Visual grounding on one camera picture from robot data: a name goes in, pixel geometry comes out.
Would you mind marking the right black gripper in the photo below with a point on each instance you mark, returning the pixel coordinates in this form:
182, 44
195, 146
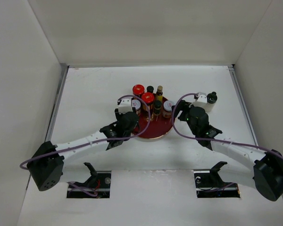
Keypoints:
182, 104

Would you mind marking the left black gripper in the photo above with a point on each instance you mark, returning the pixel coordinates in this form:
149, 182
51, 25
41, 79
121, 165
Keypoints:
119, 117

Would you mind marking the white lid jar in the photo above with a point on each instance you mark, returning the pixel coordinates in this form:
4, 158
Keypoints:
137, 105
167, 109

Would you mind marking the small dark spice bottle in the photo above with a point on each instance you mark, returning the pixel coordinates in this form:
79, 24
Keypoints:
157, 107

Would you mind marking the yellow label oil bottle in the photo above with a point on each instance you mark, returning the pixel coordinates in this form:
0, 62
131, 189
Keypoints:
159, 94

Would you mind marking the black cap white bottle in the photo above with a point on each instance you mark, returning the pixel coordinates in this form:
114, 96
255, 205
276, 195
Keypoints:
211, 100

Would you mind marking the red cap sauce bottle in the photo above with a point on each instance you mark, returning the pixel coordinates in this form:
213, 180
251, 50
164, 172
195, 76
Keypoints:
148, 98
138, 90

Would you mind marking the black cap spice bottle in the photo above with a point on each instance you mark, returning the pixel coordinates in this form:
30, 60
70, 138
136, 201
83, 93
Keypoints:
150, 89

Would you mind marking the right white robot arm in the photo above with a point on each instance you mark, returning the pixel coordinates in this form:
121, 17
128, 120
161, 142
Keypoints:
264, 168

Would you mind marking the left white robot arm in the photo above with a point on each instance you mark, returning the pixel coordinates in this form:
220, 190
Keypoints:
47, 163

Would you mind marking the red round tray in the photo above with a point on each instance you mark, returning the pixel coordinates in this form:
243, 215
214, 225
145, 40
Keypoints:
153, 129

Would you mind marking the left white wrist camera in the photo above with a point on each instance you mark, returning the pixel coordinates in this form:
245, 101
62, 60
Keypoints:
125, 106

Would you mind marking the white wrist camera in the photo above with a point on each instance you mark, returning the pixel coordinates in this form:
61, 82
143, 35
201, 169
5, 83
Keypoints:
200, 100
125, 106

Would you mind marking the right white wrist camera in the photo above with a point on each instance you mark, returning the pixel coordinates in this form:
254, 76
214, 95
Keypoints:
200, 100

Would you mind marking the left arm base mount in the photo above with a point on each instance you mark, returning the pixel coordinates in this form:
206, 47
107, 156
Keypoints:
96, 186

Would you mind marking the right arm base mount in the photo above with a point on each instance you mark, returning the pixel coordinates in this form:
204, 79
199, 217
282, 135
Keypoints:
209, 184

